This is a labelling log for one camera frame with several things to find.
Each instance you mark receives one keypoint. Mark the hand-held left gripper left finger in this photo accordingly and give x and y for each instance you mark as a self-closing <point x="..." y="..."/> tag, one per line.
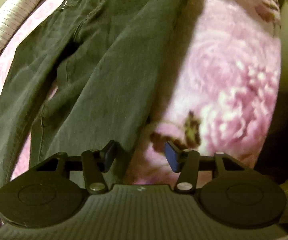
<point x="109" y="155"/>

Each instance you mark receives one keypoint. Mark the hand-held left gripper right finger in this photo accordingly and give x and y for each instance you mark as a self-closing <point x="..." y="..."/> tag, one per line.
<point x="172" y="157"/>

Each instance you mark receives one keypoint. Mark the dark grey pants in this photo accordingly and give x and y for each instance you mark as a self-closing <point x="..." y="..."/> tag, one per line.
<point x="109" y="67"/>

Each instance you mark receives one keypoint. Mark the pink floral blanket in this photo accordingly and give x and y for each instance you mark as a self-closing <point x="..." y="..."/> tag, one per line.
<point x="221" y="67"/>

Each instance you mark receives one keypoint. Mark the white striped duvet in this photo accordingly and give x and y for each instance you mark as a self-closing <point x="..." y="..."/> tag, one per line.
<point x="9" y="17"/>

